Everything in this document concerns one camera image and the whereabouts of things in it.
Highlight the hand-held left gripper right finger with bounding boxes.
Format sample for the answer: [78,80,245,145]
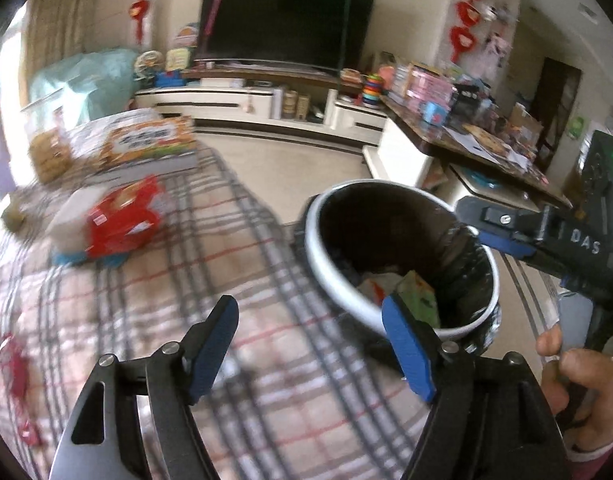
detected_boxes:
[381,294,572,480]

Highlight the teal covered armchair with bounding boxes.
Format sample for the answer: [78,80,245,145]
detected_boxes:
[29,49,140,121]

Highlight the white television cabinet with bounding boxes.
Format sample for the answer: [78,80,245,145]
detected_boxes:
[134,67,390,146]

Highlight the white trash bin black liner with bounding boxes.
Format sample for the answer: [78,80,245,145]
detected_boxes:
[304,180,502,356]

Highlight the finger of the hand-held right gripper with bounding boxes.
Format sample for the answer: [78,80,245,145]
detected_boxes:
[455,196,545,261]

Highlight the dark top white side table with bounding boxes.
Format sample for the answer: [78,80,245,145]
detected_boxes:
[361,95,572,211]

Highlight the red snack bag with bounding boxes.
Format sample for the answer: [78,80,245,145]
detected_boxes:
[86,176,166,260]

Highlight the orange printed snack box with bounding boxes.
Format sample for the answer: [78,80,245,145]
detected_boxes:
[69,112,200,173]

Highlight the red heart decoration string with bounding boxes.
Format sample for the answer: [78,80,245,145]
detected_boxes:
[129,0,154,43]
[449,0,490,63]

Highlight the white tissue pack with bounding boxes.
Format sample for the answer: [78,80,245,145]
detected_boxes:
[49,195,102,256]

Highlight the person's right hand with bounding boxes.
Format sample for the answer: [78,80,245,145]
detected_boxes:
[535,322,613,453]

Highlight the white storage box teal lid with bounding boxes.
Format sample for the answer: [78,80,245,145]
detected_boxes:
[449,162,542,206]

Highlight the person's right forearm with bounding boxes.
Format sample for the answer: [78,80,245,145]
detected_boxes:
[567,435,613,480]

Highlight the beige patterned curtain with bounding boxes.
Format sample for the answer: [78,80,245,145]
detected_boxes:
[26,0,107,56]

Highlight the red candy wrapper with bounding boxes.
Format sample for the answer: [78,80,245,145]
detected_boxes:
[0,332,42,448]

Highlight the pink toy box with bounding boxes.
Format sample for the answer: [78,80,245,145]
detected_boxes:
[404,62,457,111]

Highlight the plaid blanket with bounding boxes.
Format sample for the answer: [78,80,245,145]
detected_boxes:
[0,110,487,480]

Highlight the small olive green fruit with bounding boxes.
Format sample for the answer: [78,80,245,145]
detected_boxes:
[1,200,30,233]

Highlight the dark wooden door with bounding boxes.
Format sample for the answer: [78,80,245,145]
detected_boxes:
[529,57,582,141]

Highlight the green tissue box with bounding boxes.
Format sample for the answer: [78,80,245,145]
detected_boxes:
[394,270,441,330]

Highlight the black flat television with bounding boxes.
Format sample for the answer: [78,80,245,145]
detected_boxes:
[194,0,377,73]

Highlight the clear jar of cookies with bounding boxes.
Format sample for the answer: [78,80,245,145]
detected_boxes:
[26,102,70,183]

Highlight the white plastic bag red print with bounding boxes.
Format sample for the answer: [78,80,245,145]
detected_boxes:
[359,272,402,307]

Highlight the colourful standing card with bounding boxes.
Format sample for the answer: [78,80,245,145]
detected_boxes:
[174,22,201,51]

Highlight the rainbow stacking ring toy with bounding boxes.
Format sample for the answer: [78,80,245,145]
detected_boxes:
[363,74,385,107]

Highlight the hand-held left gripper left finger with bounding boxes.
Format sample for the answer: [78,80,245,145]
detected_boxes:
[49,294,240,480]

